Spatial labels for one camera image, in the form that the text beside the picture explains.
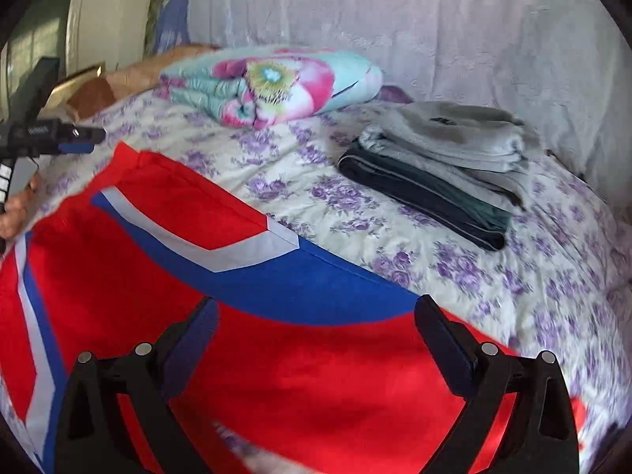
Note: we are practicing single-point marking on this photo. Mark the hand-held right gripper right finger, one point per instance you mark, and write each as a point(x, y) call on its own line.
point(456, 370)

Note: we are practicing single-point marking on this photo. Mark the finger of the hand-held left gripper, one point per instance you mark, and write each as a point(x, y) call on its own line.
point(84, 134)
point(76, 148)

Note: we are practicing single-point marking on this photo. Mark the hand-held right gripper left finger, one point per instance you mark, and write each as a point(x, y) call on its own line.
point(197, 340)

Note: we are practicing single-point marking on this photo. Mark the red pants with blue-white stripes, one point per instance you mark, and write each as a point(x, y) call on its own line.
point(296, 380)

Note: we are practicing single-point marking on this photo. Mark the folded dark green pants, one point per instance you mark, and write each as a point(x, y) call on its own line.
point(424, 197)

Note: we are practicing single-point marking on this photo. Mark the person's left hand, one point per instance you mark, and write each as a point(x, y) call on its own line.
point(15, 215)

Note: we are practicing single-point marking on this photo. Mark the tan board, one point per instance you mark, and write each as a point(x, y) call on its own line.
point(74, 86)

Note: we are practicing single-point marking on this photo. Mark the white cabinet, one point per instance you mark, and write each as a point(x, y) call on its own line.
point(108, 10)

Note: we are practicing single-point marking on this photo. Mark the blue patterned cloth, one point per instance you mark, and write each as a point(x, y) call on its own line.
point(173, 10)

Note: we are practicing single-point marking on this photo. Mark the purple floral bedsheet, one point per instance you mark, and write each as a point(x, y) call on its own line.
point(370, 222)

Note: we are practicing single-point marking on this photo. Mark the folded colourful floral blanket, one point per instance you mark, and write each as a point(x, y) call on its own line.
point(276, 84)

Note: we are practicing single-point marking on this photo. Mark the folded grey garment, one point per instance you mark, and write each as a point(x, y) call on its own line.
point(444, 138)

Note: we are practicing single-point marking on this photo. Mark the purple cloth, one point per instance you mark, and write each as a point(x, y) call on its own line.
point(395, 94)

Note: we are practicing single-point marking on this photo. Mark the white lace cloth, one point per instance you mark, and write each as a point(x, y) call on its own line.
point(395, 24)

